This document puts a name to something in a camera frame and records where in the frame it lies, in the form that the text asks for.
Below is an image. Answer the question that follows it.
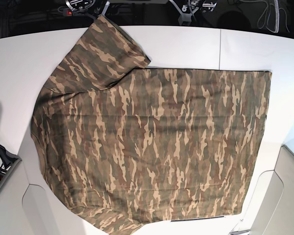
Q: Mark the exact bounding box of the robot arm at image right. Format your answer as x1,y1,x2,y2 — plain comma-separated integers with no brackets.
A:
169,0,218,27

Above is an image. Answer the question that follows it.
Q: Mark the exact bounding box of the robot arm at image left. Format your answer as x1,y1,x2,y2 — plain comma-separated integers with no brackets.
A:
58,0,110,16

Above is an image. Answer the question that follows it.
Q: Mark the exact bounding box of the camouflage T-shirt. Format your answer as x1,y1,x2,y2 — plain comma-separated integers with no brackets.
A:
30,16,271,235

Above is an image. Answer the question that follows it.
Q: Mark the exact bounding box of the grey cable bundle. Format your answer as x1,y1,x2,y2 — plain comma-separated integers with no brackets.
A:
257,0,291,34

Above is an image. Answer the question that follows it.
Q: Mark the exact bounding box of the black power strip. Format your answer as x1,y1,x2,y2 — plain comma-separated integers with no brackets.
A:
57,5,98,17

